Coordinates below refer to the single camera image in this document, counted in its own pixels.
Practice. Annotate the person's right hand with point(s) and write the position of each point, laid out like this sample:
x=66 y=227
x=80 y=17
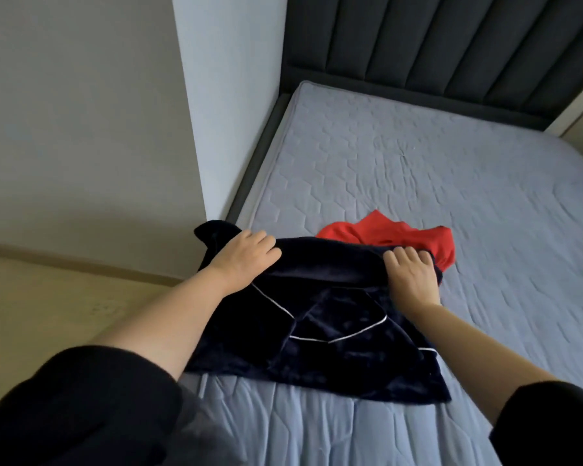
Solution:
x=413 y=278

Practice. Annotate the red and navy sports jacket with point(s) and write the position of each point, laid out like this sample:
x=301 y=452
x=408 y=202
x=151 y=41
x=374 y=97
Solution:
x=340 y=335

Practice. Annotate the person's left forearm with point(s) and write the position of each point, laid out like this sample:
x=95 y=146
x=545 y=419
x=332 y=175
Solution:
x=160 y=320

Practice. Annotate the grey quilted bed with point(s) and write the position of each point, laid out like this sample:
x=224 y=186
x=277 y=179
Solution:
x=466 y=160

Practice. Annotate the red polo shirt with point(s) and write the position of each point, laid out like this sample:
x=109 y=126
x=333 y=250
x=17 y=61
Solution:
x=379 y=231

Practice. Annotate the person's right forearm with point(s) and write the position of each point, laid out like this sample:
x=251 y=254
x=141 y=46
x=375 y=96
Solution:
x=476 y=359

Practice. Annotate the dark grey upholstered headboard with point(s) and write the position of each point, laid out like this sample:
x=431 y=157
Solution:
x=437 y=43

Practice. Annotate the person's left hand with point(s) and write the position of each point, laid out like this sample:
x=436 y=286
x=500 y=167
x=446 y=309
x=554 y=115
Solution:
x=241 y=260

